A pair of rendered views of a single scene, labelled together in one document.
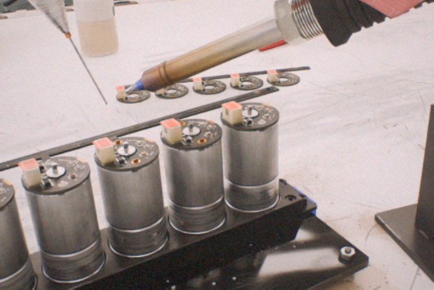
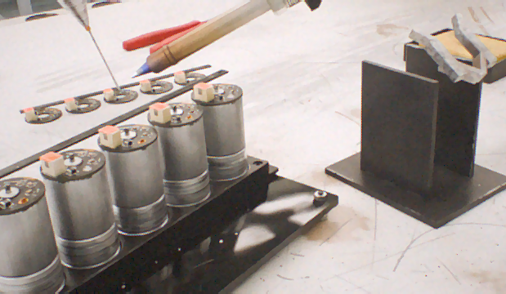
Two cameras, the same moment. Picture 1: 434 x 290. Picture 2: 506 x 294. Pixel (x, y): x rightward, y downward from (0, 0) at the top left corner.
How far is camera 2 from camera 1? 0.10 m
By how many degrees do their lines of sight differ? 18
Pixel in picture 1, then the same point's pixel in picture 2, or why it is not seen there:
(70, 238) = (97, 220)
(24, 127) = not seen: outside the picture
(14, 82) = not seen: outside the picture
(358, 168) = (293, 139)
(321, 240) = (293, 192)
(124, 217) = (136, 195)
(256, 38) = (248, 13)
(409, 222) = (355, 168)
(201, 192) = (193, 163)
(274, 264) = (264, 216)
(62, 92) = not seen: outside the picture
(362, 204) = (310, 164)
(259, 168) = (233, 138)
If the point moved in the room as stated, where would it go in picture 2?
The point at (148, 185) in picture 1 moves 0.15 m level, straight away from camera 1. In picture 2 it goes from (154, 162) to (55, 66)
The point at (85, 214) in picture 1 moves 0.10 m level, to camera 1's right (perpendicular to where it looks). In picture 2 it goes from (107, 195) to (330, 140)
